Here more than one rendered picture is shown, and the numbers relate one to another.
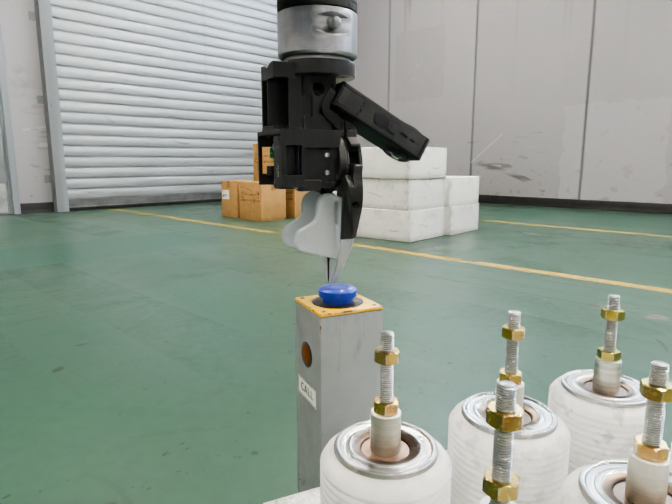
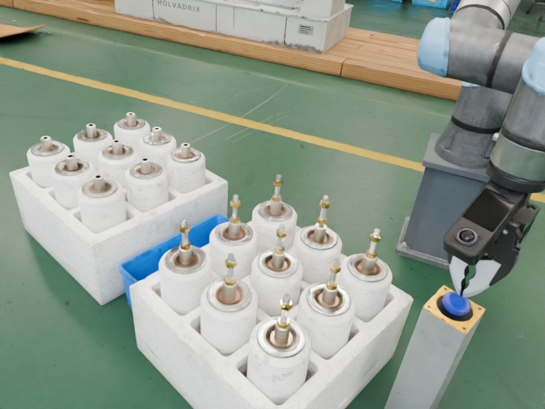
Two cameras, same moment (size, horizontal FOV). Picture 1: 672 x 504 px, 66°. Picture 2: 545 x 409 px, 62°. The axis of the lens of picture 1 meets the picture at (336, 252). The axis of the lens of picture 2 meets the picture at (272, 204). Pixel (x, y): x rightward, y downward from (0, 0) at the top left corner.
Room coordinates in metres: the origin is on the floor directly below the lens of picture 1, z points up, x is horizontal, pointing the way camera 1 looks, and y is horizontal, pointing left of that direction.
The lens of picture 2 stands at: (0.86, -0.47, 0.81)
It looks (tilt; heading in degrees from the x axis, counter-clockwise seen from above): 34 degrees down; 156
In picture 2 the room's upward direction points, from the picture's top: 6 degrees clockwise
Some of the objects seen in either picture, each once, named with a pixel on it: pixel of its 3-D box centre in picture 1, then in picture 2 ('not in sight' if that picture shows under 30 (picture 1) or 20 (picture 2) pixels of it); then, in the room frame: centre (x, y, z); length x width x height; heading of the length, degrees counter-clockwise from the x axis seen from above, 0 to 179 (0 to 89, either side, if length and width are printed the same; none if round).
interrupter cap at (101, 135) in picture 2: not in sight; (92, 135); (-0.31, -0.48, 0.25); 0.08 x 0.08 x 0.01
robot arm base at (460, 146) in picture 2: not in sight; (470, 136); (0.08, 0.40, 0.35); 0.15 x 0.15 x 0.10
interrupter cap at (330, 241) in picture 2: not in sight; (319, 237); (0.24, -0.09, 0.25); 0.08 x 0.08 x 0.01
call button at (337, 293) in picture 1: (337, 296); (455, 305); (0.52, 0.00, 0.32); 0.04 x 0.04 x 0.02
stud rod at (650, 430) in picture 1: (653, 421); (280, 242); (0.29, -0.19, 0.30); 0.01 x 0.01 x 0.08
